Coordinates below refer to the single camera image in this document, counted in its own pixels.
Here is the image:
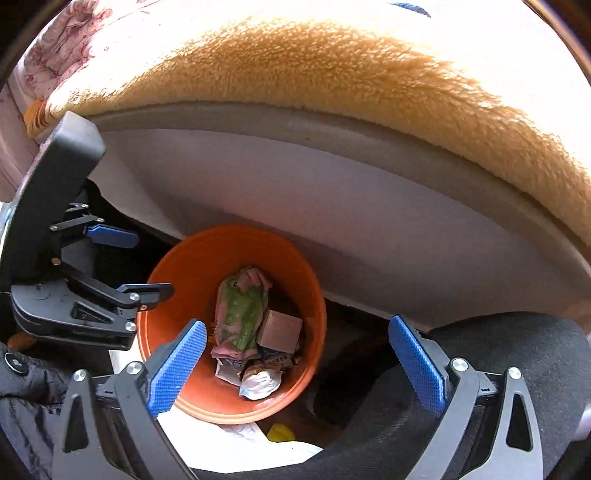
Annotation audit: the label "large green foil bag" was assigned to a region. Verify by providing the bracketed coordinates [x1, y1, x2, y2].
[211, 266, 271, 361]

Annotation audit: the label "white paper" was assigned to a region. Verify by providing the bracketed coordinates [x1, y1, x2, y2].
[238, 365, 283, 401]

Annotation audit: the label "grey white cardboard box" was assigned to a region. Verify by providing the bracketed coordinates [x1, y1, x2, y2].
[256, 310, 304, 354]

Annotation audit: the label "orange plastic trash bin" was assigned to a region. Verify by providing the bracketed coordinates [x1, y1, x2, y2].
[136, 225, 327, 425]

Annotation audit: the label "person's grey trousers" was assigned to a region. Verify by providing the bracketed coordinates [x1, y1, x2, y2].
[193, 310, 591, 480]

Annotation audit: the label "white mattress side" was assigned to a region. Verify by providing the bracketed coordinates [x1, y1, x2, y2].
[92, 102, 590, 328]

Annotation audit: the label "folded pink floral quilt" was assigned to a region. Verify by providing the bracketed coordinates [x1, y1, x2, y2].
[13, 1, 114, 100]

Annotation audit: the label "beige floral fleece blanket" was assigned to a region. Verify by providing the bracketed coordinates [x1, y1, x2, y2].
[24, 1, 590, 242]

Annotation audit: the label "dark blue cloth bundle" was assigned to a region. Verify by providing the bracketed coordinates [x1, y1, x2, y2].
[391, 2, 431, 18]

